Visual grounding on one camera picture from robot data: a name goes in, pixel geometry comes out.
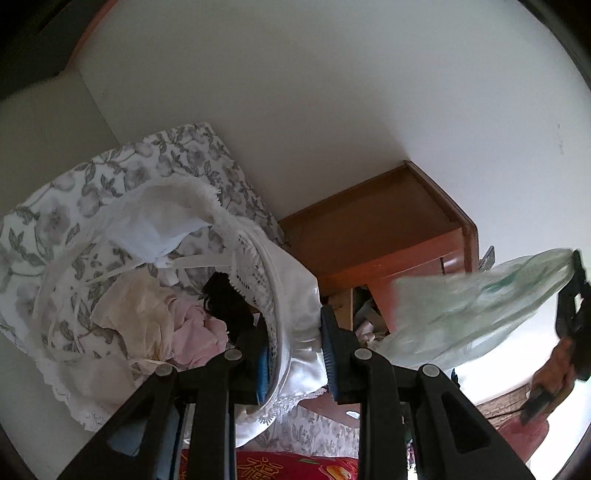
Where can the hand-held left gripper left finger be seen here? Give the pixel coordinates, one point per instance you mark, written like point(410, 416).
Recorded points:
point(263, 374)

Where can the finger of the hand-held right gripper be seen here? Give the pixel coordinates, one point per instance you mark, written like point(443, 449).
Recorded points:
point(578, 267)

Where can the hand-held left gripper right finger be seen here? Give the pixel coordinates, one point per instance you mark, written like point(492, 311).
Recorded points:
point(330, 350)

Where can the pale pink garment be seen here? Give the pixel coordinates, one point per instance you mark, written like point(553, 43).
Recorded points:
point(367, 330)

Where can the grey and white garment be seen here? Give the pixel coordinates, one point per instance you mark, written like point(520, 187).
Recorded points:
point(367, 308)

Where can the black garment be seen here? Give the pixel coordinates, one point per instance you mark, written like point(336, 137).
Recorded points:
point(226, 300)

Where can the light green underwear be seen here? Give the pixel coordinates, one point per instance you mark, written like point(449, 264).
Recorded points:
point(461, 304)

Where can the cream crinkled garment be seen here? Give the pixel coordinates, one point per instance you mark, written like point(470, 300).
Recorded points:
point(134, 314)

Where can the person's right hand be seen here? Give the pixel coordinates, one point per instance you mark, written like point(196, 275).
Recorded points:
point(554, 369)

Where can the red printed cushion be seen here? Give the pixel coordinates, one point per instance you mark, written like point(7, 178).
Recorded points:
point(277, 466)

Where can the brown woven mat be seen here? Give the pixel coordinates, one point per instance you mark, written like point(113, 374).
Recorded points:
point(501, 406)

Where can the wooden nightstand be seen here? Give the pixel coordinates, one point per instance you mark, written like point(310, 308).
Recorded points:
point(369, 221)

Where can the light blue cloth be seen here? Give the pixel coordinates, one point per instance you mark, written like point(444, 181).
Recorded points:
point(138, 438)

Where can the grey floral bed sheet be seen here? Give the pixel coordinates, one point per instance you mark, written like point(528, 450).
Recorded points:
point(184, 152)

